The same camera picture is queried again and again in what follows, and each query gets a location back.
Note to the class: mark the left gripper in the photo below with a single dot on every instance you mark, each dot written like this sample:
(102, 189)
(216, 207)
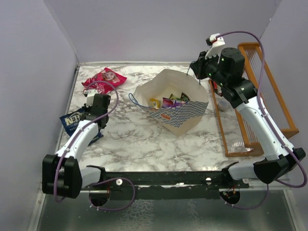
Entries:
(86, 109)

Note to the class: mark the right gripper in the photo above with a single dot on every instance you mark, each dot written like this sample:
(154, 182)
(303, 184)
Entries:
(198, 67)

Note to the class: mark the blue kettle chips bag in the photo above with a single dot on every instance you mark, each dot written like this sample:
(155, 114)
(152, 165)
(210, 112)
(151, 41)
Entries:
(70, 121)

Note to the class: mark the checkered paper bag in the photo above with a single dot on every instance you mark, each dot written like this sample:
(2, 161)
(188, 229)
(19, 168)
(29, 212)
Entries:
(180, 119)

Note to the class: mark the red snack bag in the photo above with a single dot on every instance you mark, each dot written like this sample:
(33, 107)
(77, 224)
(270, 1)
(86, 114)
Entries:
(105, 81)

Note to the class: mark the purple candy bag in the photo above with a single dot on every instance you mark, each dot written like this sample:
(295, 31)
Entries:
(168, 103)

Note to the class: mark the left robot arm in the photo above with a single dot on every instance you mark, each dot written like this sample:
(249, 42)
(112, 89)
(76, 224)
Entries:
(61, 174)

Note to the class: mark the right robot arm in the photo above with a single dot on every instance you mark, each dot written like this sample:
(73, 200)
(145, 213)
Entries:
(225, 67)

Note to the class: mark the green Savoria snack packet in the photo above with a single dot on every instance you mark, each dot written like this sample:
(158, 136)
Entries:
(182, 99)

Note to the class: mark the yellow snack packet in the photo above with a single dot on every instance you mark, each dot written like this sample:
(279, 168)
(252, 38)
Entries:
(156, 103)

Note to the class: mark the orange wooden rack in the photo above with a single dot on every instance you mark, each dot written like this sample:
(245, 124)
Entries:
(238, 138)

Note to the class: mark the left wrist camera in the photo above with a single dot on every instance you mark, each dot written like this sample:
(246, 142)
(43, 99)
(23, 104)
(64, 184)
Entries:
(89, 94)

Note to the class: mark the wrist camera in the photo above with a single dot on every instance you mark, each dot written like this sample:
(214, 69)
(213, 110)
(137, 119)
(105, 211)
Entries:
(89, 94)
(216, 43)

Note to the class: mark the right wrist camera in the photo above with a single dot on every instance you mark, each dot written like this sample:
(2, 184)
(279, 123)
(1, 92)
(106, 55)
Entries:
(216, 43)

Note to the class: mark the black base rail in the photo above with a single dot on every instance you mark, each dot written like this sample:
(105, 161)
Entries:
(132, 186)

